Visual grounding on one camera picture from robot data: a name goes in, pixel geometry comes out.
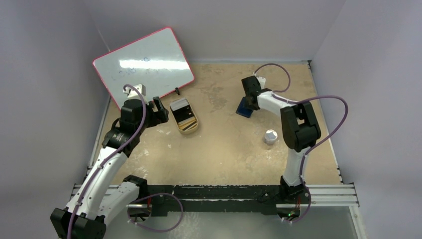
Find whiteboard with pink frame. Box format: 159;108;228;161
93;27;195;108

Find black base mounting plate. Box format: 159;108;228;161
126;184;312;219

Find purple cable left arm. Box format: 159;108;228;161
67;84;148;239

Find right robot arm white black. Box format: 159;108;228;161
241;76;321;203

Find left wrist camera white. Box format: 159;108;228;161
123;84;146;99

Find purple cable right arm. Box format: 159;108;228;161
254;63;349;225

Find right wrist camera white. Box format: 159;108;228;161
256;76;266;89

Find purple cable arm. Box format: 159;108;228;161
67;84;148;239
254;63;349;225

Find beige oval card tray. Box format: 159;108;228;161
170;103;199;134

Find clear jar of paper clips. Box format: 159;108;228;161
263;129;278;145

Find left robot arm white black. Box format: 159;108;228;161
50;97;168;239

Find blue leather card holder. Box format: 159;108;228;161
235;97;253;118

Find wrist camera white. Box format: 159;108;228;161
123;84;146;99
256;76;266;89

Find aluminium rail frame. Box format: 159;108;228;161
67;183;360;209

